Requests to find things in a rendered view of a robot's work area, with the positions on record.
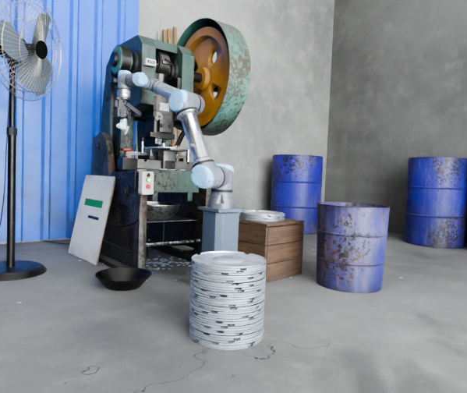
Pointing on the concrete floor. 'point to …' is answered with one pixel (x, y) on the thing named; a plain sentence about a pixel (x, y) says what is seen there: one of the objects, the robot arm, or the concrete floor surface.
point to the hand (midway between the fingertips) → (125, 132)
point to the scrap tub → (351, 246)
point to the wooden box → (274, 245)
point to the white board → (92, 217)
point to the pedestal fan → (26, 53)
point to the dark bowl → (123, 277)
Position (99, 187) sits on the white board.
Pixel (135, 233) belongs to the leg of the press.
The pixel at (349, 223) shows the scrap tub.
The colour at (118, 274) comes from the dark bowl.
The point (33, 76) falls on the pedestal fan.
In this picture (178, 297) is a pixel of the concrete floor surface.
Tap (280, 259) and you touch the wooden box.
